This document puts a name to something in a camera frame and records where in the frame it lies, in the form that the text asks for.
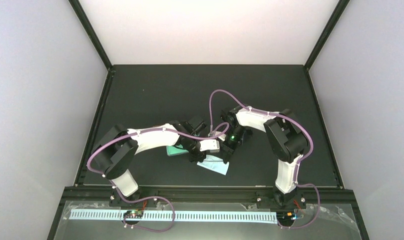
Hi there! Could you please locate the purple cable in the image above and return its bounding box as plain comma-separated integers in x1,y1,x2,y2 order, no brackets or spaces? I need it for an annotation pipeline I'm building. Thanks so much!
209,89,322,230
86,122,230,232

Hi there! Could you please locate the white slotted cable duct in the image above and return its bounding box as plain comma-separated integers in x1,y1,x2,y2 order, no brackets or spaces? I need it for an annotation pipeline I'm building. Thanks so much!
67,209,277,224

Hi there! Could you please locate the black frame post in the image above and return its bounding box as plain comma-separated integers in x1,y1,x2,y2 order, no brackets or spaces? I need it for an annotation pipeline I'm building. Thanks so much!
304,0,350,72
68,0,113,71

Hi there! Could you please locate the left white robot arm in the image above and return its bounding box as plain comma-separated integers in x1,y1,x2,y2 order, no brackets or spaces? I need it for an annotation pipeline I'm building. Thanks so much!
87,116,206,197

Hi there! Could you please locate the right small circuit board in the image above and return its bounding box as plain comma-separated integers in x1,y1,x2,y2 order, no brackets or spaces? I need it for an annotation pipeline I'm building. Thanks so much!
280,212,297,221

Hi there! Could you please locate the left small circuit board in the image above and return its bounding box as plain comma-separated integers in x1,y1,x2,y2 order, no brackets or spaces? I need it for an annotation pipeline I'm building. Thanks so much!
123,210,144,220

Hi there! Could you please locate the blue-grey glasses case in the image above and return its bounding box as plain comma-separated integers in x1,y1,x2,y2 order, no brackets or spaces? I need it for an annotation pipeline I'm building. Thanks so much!
166,145,188,157

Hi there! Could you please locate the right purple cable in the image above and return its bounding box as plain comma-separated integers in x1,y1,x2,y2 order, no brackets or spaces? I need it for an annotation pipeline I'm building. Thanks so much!
209,89,322,230

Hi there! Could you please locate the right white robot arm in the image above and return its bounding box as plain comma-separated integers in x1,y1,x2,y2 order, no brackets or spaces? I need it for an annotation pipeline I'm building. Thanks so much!
219,106,310,210

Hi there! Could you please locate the black front frame rail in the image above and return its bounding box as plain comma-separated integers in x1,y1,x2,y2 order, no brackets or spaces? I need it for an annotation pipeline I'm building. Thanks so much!
47,185,369,240

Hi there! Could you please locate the right black frame post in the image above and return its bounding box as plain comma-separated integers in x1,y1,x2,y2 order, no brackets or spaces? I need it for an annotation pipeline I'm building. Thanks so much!
304,0,350,72

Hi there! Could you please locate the small circuit board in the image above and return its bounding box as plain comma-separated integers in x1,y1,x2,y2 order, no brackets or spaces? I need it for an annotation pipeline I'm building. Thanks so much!
280,212,297,221
123,210,144,220

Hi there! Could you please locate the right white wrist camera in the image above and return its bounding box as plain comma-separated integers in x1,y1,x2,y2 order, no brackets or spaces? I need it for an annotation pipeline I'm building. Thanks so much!
208,131,227,142

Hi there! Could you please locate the left black frame post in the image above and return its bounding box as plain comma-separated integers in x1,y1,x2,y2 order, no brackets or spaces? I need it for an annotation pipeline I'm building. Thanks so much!
68,0,113,71

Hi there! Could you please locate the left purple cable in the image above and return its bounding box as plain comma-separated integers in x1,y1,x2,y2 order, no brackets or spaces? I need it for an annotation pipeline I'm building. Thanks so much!
86,122,230,232

